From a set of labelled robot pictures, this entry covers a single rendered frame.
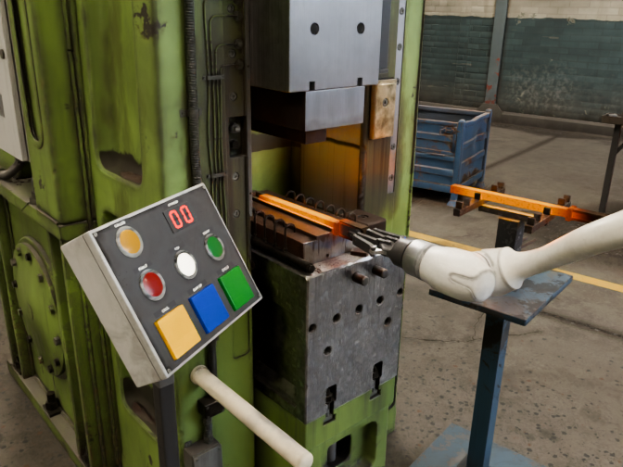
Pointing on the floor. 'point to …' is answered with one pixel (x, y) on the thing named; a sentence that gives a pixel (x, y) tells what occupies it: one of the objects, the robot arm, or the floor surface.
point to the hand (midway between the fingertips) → (352, 231)
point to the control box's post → (166, 422)
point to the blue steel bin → (451, 148)
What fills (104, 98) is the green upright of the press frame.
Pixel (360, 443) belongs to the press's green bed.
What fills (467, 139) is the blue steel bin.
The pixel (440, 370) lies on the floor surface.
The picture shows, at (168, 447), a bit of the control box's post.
